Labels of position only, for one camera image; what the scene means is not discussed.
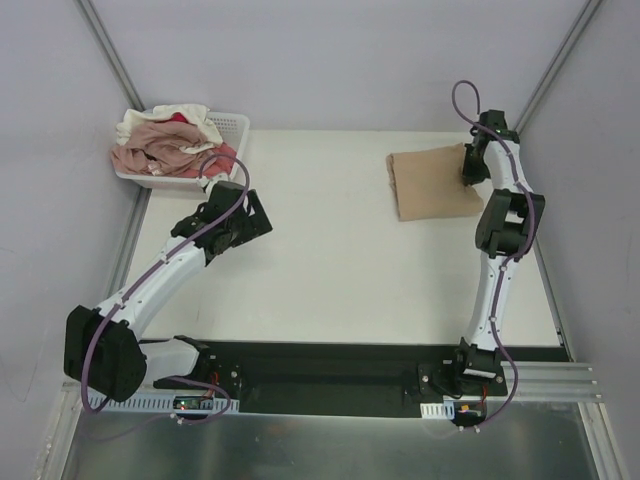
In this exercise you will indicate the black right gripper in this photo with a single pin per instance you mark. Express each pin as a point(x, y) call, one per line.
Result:
point(473, 167)

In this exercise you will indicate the aluminium front rail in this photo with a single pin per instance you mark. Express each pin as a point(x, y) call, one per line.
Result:
point(528, 382)

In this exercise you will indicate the white t shirt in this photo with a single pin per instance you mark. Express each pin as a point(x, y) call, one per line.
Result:
point(193, 114)

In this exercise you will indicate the left aluminium table rail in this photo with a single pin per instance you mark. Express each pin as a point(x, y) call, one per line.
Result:
point(127, 243)

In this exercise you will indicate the left aluminium corner post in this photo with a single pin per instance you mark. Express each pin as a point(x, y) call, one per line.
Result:
point(108, 49)

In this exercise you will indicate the white plastic laundry basket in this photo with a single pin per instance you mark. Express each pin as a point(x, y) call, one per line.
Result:
point(182, 184)

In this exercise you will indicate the beige t shirt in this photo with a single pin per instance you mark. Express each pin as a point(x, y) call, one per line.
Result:
point(428, 184)

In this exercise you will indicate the dusty pink t shirt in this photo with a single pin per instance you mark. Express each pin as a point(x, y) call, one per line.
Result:
point(170, 149)

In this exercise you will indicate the right aluminium corner post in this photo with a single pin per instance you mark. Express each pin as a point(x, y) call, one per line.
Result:
point(578, 27)

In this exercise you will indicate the left white cable duct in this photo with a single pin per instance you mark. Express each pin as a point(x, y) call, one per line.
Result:
point(173, 403)

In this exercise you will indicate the aluminium corner post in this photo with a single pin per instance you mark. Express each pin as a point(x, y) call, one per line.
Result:
point(108, 49)
point(578, 27)

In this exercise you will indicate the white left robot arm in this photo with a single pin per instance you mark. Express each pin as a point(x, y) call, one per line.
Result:
point(103, 349)

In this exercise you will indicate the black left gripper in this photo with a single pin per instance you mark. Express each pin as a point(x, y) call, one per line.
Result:
point(255, 215)

